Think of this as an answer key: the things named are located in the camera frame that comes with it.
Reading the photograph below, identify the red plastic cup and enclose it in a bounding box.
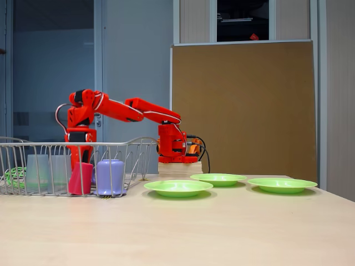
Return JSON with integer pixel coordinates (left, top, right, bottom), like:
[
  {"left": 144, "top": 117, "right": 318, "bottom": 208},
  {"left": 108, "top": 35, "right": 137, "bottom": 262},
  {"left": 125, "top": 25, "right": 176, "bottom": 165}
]
[{"left": 68, "top": 162, "right": 94, "bottom": 195}]

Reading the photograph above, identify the wooden base block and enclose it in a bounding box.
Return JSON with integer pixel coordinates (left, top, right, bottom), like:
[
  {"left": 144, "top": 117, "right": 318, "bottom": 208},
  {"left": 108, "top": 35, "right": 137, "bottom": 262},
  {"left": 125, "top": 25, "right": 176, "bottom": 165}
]
[{"left": 158, "top": 162, "right": 203, "bottom": 178}]

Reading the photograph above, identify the grey glass door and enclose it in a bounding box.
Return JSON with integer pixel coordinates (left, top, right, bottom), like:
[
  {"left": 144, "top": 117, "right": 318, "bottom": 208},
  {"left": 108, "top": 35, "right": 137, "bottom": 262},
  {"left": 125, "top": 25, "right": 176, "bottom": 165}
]
[{"left": 5, "top": 0, "right": 105, "bottom": 144}]

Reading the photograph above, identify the purple plastic mug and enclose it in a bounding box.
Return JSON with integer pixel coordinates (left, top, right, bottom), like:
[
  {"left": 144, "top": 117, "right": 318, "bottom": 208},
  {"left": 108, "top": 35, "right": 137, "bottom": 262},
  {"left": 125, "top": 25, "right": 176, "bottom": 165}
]
[{"left": 93, "top": 159, "right": 128, "bottom": 196}]

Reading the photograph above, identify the white gripper servo cable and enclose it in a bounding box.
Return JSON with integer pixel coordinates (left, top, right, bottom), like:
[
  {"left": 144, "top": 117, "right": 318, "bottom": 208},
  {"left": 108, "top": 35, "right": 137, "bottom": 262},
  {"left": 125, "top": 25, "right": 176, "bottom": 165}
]
[{"left": 54, "top": 103, "right": 73, "bottom": 136}]

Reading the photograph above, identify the green whisk metal handle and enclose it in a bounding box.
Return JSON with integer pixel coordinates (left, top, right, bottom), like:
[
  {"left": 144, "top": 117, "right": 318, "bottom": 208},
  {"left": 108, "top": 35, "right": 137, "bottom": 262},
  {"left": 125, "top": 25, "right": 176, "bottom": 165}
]
[{"left": 4, "top": 166, "right": 27, "bottom": 187}]

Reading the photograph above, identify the black power cable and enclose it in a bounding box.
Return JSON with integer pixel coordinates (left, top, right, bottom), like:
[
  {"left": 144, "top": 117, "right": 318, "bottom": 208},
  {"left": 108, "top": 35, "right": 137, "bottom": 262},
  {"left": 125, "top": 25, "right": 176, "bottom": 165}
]
[{"left": 186, "top": 134, "right": 211, "bottom": 174}]

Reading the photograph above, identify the brown pin board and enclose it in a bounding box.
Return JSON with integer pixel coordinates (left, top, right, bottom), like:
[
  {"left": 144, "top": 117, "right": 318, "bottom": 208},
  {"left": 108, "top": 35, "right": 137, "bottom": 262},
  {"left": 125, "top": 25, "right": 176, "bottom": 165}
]
[{"left": 169, "top": 39, "right": 318, "bottom": 183}]

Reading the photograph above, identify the green plastic plate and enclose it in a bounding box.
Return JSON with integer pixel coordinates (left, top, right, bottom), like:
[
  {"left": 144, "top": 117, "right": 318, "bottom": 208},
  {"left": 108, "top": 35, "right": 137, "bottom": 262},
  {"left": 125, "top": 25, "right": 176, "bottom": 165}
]
[
  {"left": 190, "top": 173, "right": 247, "bottom": 187},
  {"left": 246, "top": 177, "right": 318, "bottom": 194},
  {"left": 143, "top": 179, "right": 214, "bottom": 198}
]

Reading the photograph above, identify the orange table clamp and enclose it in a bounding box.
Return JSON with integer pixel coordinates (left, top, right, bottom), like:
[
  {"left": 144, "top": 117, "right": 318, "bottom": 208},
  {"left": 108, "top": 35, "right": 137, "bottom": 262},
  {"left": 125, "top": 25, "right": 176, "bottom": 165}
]
[{"left": 188, "top": 138, "right": 205, "bottom": 156}]

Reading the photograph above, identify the grey translucent plastic cup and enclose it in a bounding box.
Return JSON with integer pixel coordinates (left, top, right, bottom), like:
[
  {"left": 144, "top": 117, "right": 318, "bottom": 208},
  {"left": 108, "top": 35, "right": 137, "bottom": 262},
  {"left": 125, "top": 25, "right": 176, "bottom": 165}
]
[
  {"left": 25, "top": 154, "right": 50, "bottom": 194},
  {"left": 48, "top": 154, "right": 72, "bottom": 194}
]

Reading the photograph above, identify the metal wire dish rack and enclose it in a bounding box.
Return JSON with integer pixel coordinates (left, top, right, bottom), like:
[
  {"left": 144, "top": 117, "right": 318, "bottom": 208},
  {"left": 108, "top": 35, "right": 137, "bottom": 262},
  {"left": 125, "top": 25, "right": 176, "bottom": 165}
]
[{"left": 0, "top": 136, "right": 160, "bottom": 198}]

